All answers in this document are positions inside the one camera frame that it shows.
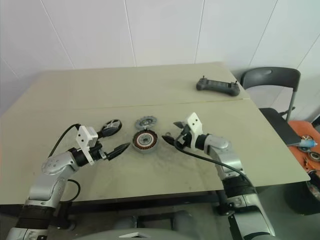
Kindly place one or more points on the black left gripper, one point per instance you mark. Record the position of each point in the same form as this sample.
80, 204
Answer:
98, 153

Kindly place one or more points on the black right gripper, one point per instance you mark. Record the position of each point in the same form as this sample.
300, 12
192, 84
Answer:
185, 141

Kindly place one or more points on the black spoked motor rotor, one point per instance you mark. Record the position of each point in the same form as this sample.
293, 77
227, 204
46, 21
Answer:
111, 126

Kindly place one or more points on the silver motor housing with windings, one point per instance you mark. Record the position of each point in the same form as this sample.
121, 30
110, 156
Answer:
145, 141

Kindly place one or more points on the grey toothed motor cover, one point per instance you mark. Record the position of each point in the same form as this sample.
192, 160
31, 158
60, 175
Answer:
145, 123

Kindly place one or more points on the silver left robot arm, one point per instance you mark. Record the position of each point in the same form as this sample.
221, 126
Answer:
53, 165

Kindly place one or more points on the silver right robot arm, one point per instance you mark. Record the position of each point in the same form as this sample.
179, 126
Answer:
225, 160

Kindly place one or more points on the small metal washer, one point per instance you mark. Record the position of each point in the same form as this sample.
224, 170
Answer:
165, 133

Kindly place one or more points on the dark grey remote controller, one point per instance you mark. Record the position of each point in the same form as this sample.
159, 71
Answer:
217, 86

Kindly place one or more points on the grey robot torso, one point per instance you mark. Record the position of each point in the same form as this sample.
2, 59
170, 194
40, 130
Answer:
155, 235

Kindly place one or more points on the black folding chair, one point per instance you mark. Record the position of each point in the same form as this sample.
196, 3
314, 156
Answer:
270, 77

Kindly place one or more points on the blue and white small part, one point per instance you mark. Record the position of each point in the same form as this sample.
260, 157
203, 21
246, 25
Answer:
307, 143

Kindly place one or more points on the round metal bearing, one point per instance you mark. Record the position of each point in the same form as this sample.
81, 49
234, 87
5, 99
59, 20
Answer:
315, 155

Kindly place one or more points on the black round wheel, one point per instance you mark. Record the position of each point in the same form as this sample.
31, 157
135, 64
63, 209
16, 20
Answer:
313, 190

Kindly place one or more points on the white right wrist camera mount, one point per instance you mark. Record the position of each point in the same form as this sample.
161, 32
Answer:
194, 123

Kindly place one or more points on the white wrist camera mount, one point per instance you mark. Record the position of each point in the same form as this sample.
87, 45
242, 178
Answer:
85, 136
194, 123

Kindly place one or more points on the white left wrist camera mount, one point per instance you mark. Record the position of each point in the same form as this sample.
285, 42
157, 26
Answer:
85, 136

